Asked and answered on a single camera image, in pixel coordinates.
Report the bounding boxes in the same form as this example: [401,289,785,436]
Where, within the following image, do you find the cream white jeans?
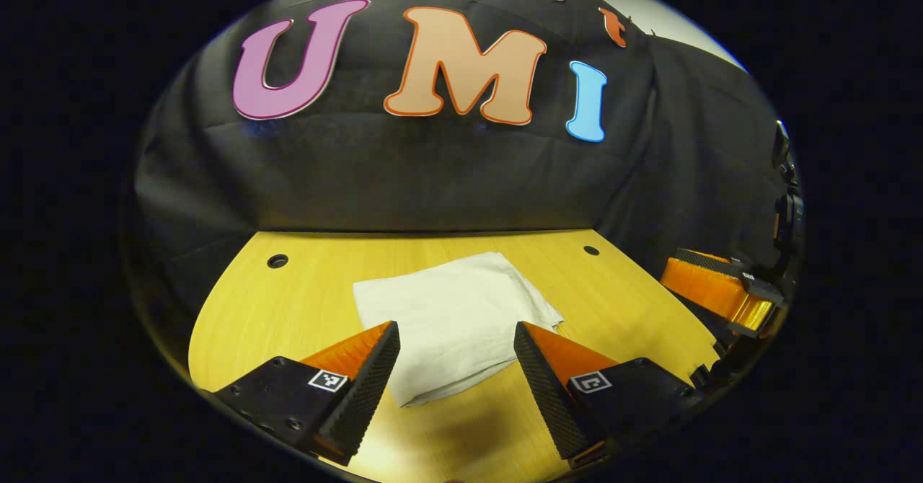
[352,252,565,408]

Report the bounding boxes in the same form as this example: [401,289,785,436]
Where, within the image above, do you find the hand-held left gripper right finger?
[513,320,702,469]

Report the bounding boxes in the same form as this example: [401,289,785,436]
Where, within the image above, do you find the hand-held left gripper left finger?
[209,319,402,467]

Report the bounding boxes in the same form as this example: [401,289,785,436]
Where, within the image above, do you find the black backdrop cloth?
[133,0,794,340]

